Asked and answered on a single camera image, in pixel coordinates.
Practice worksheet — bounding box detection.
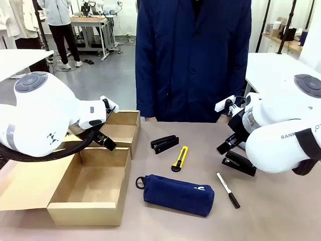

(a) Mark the black braided cable sleeve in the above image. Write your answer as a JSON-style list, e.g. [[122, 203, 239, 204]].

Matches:
[[0, 129, 101, 163]]

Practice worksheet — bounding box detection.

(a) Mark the wooden shelf bench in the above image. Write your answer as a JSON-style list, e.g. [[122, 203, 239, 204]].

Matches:
[[261, 32, 303, 55]]

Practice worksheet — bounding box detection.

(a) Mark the person in white coat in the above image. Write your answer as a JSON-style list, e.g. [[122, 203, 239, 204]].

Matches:
[[0, 0, 51, 73]]

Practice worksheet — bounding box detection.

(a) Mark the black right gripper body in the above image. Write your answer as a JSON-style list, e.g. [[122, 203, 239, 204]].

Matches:
[[228, 109, 249, 143]]

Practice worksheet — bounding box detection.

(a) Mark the large open cardboard box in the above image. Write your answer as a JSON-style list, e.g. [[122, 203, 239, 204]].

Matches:
[[0, 147, 132, 227]]

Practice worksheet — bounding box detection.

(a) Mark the small brown cardboard carton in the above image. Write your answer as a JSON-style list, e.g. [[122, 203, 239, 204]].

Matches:
[[271, 17, 289, 39]]

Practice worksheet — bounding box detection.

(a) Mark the black closed stapler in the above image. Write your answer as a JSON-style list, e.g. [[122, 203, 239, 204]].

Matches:
[[221, 150, 258, 177]]

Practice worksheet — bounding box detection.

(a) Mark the person's left forearm navy sleeve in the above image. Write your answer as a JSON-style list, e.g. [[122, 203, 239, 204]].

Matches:
[[220, 62, 251, 118]]

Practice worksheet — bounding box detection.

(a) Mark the wood-topped workbench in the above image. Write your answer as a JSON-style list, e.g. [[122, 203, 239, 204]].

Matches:
[[70, 15, 116, 62]]

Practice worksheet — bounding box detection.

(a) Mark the navy blue pencil pouch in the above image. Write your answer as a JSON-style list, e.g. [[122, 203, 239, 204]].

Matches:
[[135, 174, 216, 218]]

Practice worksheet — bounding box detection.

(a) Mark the black white marker pen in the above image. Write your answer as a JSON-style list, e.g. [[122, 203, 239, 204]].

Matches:
[[216, 172, 241, 209]]

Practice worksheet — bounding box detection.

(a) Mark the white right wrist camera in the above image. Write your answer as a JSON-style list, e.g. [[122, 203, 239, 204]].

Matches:
[[215, 95, 238, 112]]

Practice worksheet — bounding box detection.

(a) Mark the person's right forearm navy sleeve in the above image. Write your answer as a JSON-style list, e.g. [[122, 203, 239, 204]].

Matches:
[[135, 67, 158, 118]]

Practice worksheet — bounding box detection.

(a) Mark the black open stapler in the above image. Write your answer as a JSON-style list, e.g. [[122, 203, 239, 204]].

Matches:
[[150, 135, 180, 155]]

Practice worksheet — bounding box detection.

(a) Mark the person in navy coat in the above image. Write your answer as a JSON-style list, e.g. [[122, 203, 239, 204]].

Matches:
[[135, 0, 252, 124]]

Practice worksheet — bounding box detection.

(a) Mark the small open cardboard box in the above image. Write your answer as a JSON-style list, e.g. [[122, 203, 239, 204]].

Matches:
[[64, 109, 141, 161]]

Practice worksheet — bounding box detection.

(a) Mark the dark blue bottle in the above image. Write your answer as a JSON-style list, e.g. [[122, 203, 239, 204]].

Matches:
[[299, 29, 308, 47]]

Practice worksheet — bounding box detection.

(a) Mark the yellow utility knife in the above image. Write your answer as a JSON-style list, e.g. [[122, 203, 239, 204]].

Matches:
[[171, 146, 190, 173]]

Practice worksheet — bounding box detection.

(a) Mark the person in black trousers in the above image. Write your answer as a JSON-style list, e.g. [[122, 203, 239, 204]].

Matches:
[[39, 0, 84, 70]]

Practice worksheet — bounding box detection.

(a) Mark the black tripod pole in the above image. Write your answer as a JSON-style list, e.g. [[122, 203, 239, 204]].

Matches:
[[275, 0, 300, 55], [32, 0, 51, 52], [255, 0, 272, 53]]

